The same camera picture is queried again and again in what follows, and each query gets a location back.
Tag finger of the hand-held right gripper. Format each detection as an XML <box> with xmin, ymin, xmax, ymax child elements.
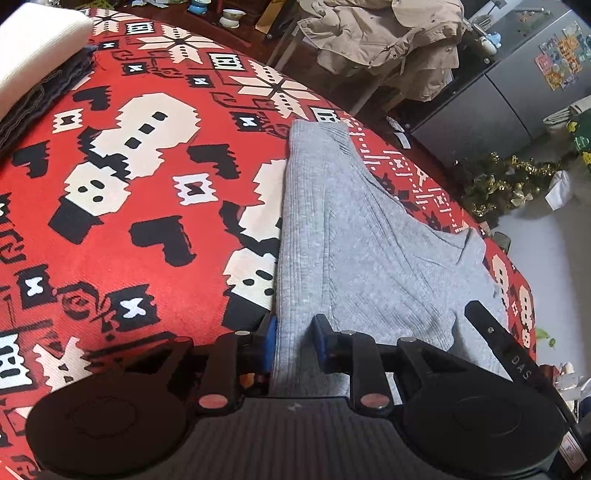
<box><xmin>463</xmin><ymin>299</ymin><xmax>519</xmax><ymax>371</ymax></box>

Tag white paper sheet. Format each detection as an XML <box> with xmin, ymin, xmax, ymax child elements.
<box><xmin>544</xmin><ymin>169</ymin><xmax>574</xmax><ymax>212</ymax></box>

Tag folded dark cloth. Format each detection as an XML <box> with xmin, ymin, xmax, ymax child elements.
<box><xmin>0</xmin><ymin>46</ymin><xmax>99</xmax><ymax>158</ymax></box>

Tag red patterned blanket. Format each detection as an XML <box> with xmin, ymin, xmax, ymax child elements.
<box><xmin>0</xmin><ymin>4</ymin><xmax>539</xmax><ymax>480</ymax></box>

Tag grey t-shirt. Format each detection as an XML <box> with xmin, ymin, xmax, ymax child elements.
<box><xmin>270</xmin><ymin>119</ymin><xmax>516</xmax><ymax>398</ymax></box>

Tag beige jacket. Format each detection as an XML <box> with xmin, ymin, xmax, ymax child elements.
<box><xmin>298</xmin><ymin>0</ymin><xmax>465</xmax><ymax>103</ymax></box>

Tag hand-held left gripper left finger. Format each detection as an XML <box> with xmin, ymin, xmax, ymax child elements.
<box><xmin>117</xmin><ymin>314</ymin><xmax>279</xmax><ymax>415</ymax></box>

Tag white chair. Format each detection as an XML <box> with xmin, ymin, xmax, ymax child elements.
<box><xmin>264</xmin><ymin>25</ymin><xmax>403</xmax><ymax>117</ymax></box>

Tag group of fridge magnets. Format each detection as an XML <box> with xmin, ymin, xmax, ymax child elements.
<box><xmin>534</xmin><ymin>21</ymin><xmax>585</xmax><ymax>92</ymax></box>

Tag small Christmas tree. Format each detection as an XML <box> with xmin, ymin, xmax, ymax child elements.
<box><xmin>454</xmin><ymin>151</ymin><xmax>574</xmax><ymax>228</ymax></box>

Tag folded white cloth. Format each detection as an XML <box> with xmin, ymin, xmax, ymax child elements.
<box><xmin>0</xmin><ymin>2</ymin><xmax>96</xmax><ymax>119</ymax></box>

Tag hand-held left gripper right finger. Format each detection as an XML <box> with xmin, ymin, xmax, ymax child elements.
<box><xmin>311</xmin><ymin>314</ymin><xmax>462</xmax><ymax>415</ymax></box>

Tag scattered paper scraps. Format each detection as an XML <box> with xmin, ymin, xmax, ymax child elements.
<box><xmin>386</xmin><ymin>115</ymin><xmax>413</xmax><ymax>150</ymax></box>

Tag green Christmas wall hanging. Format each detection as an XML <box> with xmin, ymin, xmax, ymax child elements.
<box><xmin>564</xmin><ymin>117</ymin><xmax>591</xmax><ymax>172</ymax></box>

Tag silver refrigerator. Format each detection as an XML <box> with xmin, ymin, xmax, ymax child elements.
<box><xmin>405</xmin><ymin>6</ymin><xmax>591</xmax><ymax>163</ymax></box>

